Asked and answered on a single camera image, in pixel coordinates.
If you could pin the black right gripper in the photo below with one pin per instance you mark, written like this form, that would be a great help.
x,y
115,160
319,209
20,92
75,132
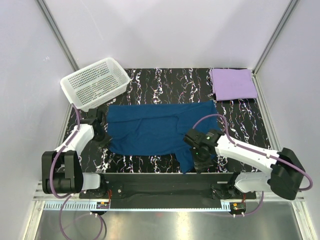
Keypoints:
x,y
200,166

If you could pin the right aluminium frame post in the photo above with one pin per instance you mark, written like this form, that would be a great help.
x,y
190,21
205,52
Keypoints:
x,y
275,35

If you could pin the left aluminium frame post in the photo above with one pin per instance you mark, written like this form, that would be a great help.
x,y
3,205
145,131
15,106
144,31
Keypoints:
x,y
57,33

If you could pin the aluminium front rail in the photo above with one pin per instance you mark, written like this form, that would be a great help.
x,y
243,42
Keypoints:
x,y
39,195

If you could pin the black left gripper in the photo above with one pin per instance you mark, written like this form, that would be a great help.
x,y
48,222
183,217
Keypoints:
x,y
105,141

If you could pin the folded purple t shirt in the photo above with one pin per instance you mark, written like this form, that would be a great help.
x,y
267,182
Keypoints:
x,y
231,84

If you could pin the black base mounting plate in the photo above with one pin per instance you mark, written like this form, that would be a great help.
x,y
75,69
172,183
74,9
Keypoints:
x,y
196,189

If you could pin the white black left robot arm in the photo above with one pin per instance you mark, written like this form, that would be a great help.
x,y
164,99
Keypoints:
x,y
60,168

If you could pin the white plastic mesh basket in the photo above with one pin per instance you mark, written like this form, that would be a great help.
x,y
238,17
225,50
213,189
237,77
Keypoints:
x,y
95,84

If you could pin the blue t shirt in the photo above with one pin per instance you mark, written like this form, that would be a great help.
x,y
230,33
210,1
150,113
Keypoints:
x,y
158,129

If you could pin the aluminium frame post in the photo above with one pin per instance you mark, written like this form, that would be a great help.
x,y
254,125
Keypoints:
x,y
275,35
57,33

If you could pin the white slotted cable duct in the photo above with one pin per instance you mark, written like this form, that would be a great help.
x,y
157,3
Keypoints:
x,y
115,206

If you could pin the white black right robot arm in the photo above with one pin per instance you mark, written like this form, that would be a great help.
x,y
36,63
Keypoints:
x,y
279,172

